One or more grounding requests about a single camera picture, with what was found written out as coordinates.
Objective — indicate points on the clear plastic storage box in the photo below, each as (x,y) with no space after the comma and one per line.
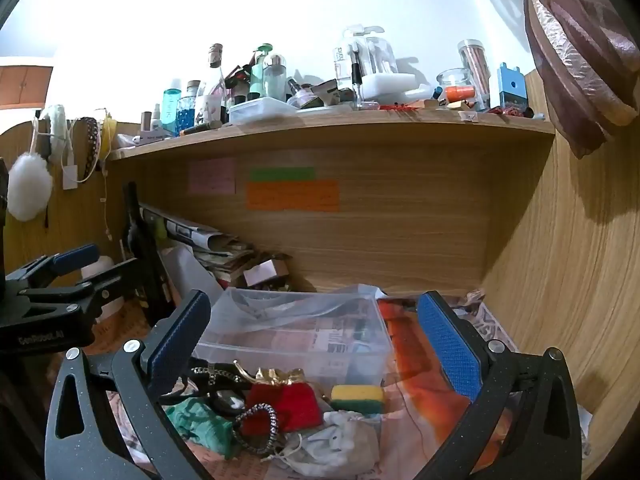
(300,320)

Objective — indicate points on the orange and black marker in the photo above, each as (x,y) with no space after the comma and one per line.
(200,127)

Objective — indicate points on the green cloth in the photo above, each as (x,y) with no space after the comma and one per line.
(200,425)

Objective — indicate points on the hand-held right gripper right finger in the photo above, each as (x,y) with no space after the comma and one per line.
(450,345)

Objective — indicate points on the yellow and green sponge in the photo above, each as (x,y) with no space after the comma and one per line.
(357,397)

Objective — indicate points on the white fluffy puff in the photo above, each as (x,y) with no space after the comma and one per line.
(29,187)

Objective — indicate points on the green sticky note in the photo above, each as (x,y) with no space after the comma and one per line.
(282,174)

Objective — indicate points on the green pump bottle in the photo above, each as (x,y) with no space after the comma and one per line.
(257,75)

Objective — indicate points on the stack of newspapers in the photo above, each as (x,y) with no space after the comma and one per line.
(210,245)

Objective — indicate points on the orange sticky note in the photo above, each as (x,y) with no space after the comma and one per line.
(292,196)

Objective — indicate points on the black upright tool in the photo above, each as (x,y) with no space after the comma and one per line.
(142,240)

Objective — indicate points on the white hanging tag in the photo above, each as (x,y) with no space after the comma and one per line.
(70,177)

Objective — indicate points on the glass jar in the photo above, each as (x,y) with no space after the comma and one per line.
(452,77)

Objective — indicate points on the teal liquid bottle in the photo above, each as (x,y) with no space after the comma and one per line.
(171,107)

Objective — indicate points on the white tube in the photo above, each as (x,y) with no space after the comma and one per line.
(155,136)

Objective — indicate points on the brown tube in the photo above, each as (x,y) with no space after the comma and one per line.
(146,122)

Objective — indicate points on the black patterned headband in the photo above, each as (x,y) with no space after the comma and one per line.
(91,145)

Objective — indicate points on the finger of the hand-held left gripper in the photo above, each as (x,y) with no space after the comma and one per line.
(115,280)
(75,257)

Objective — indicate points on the frosted bottle with silver cap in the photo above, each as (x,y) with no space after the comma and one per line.
(275,80)

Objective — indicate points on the white fluffy headband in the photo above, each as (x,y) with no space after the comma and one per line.
(57,130)

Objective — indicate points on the blue bead jar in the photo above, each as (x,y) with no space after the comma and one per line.
(190,112)

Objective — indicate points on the small cardboard box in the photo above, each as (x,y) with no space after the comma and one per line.
(262,272)

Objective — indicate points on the clear bottle with cork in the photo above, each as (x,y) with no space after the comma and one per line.
(216,55)

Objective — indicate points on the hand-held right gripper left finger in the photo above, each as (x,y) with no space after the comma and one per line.
(180,340)

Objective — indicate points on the white plastic jar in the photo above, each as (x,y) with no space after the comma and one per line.
(100,265)

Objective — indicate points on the wooden shelf unit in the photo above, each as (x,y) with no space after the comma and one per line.
(400,235)

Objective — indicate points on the printed table cover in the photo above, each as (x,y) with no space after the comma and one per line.
(430,425)

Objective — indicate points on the white printed mug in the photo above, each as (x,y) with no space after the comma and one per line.
(214,110)

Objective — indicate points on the white lidded plastic container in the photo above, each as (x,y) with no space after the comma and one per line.
(262,110)

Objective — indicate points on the red pouch with gold trim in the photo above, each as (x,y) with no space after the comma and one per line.
(295,407)

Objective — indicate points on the yellow hanging cloth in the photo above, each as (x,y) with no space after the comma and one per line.
(109,135)

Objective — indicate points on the wooden wall cabinet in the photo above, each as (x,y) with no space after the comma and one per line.
(22,85)

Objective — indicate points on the clear plastic bag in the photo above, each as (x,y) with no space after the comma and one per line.
(357,292)

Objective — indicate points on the white foam block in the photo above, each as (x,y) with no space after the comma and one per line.
(390,85)

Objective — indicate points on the blue box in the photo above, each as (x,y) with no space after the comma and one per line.
(512,87)

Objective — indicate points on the black cosmetic brush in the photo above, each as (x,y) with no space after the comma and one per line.
(356,80)

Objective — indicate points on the brown hanging cloth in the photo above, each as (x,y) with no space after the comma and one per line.
(580,60)

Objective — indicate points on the orange tube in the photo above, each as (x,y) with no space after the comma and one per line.
(460,93)

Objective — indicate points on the pink sticky note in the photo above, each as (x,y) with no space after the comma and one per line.
(212,176)

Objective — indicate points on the clear canister of brown sticks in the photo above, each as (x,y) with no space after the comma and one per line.
(475,67)

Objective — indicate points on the small white spray bottle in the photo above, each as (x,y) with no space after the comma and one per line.
(156,120)

